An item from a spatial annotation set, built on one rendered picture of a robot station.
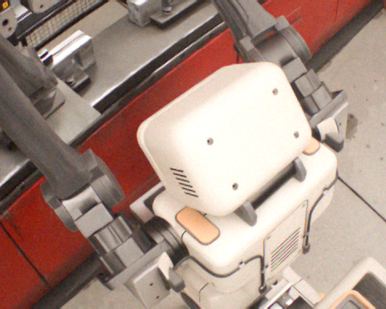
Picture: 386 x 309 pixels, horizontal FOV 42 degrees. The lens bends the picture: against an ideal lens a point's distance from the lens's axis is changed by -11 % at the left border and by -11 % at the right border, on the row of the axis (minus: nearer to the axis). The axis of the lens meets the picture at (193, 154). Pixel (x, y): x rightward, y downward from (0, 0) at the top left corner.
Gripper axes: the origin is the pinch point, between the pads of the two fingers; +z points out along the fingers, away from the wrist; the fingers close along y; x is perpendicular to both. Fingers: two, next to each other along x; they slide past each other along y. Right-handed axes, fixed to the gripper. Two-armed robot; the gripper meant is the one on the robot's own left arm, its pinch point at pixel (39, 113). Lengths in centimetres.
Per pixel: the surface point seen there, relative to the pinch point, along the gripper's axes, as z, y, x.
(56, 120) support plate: 0.1, -2.5, 4.0
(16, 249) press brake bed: 40, 25, 19
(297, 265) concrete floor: 65, -52, 94
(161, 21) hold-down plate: 15, -48, -3
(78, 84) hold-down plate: 14.7, -16.6, -2.4
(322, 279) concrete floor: 59, -54, 105
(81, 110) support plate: -1.1, -8.3, 6.3
